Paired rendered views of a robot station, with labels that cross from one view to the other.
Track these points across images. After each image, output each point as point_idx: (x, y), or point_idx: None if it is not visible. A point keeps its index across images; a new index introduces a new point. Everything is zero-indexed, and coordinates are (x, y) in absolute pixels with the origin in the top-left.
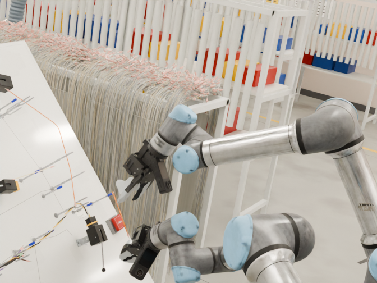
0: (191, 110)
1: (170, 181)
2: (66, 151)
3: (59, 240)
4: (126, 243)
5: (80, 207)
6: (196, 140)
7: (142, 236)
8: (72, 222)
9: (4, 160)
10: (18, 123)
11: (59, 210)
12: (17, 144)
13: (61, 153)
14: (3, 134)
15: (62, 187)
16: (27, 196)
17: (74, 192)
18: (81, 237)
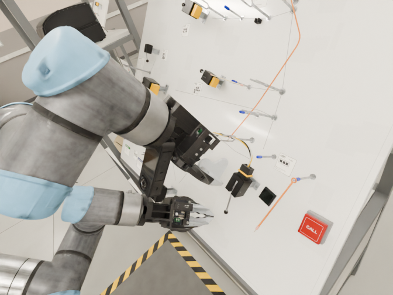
0: (41, 57)
1: (150, 186)
2: (354, 95)
3: (235, 157)
4: (182, 196)
5: (289, 163)
6: (11, 116)
7: (166, 201)
8: (262, 162)
9: (252, 60)
10: (309, 25)
11: (260, 140)
12: (281, 51)
13: (341, 91)
14: (275, 33)
15: (289, 127)
16: (242, 103)
17: (302, 144)
18: (257, 179)
